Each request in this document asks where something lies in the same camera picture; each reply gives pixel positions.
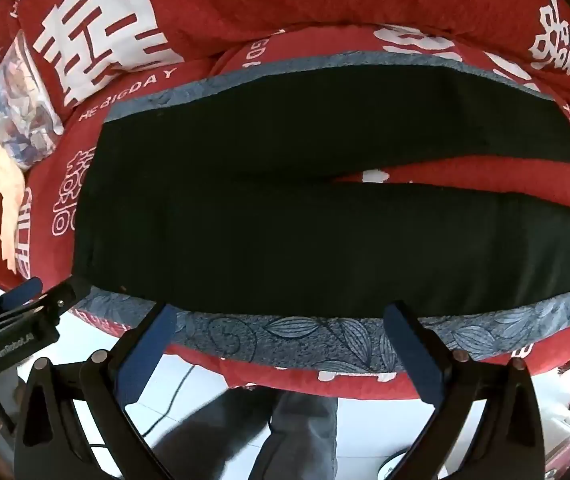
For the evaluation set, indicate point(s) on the blue-grey leaf-print blanket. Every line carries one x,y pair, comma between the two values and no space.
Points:
315,336

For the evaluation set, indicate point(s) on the person's grey trouser leg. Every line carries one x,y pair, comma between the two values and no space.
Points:
300,435

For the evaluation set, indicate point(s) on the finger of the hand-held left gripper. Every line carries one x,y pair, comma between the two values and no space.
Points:
67,294
21,292

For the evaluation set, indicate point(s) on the red printed quilt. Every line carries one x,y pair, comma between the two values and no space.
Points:
265,5

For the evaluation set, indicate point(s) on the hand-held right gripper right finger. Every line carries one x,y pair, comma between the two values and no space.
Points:
411,356

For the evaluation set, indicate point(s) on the red printed bed sheet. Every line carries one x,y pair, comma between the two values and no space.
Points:
490,172

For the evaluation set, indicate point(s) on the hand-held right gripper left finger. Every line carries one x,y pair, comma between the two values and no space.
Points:
149,346

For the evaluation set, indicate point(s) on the peach cloth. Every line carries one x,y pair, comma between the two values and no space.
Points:
7,195

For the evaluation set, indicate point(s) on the picture-print pillow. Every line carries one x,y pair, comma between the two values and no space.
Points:
20,110

